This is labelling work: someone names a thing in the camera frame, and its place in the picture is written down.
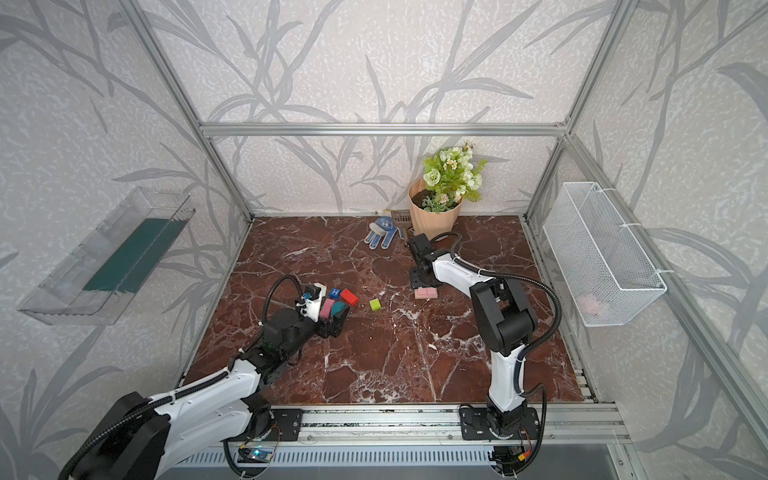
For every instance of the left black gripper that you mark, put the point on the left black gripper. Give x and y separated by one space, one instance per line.
320 321

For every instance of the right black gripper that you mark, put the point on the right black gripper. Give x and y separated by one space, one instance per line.
417 275

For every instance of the pink block front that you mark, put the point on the pink block front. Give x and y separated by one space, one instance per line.
426 293

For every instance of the pink block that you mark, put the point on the pink block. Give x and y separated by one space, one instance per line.
426 293
327 308

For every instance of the red block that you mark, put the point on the red block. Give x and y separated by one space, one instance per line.
349 297

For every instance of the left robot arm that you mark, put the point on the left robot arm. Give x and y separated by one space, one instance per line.
142 437

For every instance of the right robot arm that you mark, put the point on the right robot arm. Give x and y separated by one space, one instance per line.
505 319

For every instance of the pink block upright left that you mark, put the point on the pink block upright left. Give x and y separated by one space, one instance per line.
327 308

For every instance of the teal block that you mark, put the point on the teal block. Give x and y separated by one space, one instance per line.
338 307

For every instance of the beige flower pot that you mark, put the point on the beige flower pot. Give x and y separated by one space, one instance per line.
429 223

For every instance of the small brown rake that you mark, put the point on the small brown rake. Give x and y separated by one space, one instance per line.
401 218

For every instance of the blue white garden glove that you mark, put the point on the blue white garden glove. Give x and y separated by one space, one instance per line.
382 232

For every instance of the green white artificial flowers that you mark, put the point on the green white artificial flowers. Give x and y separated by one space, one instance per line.
451 176

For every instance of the left controller board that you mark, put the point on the left controller board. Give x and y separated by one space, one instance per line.
255 454

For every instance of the pink item in basket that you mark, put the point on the pink item in basket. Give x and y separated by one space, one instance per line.
591 306

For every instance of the green mat in tray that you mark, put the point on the green mat in tray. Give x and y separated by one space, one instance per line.
131 264

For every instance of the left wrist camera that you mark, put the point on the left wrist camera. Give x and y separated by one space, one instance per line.
310 303

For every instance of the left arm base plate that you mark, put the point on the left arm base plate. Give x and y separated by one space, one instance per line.
285 426

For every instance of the aluminium front rail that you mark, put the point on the aluminium front rail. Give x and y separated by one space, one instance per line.
407 424

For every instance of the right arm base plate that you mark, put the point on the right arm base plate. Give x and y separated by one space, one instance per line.
480 423

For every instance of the white wire mesh basket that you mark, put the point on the white wire mesh basket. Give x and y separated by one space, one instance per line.
598 253

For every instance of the aluminium frame crossbar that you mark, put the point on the aluminium frame crossbar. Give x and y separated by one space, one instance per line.
383 129

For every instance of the clear plastic wall tray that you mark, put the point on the clear plastic wall tray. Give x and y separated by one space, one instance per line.
61 300

